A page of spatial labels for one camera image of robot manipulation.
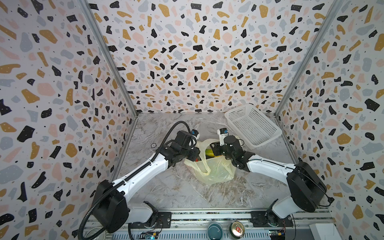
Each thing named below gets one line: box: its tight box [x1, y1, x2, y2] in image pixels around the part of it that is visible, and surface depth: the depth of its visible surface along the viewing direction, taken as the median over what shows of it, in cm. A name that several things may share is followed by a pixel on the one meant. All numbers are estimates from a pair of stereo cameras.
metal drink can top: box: [229, 220, 245, 239], surface depth 64 cm
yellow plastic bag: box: [184, 138, 236, 184], surface depth 81 cm
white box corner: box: [309, 223, 343, 240], surface depth 69 cm
